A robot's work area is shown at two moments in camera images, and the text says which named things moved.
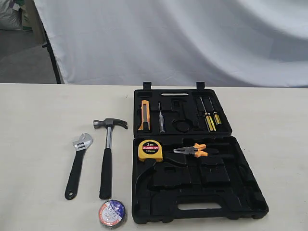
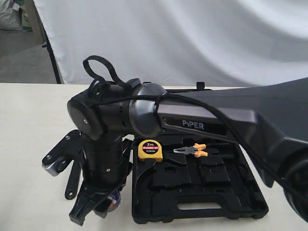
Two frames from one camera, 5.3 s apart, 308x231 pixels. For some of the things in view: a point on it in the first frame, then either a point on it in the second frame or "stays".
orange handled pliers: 195,149 stays
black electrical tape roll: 111,212 -> 114,198
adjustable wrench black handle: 80,146 stays
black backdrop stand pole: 48,45 stays
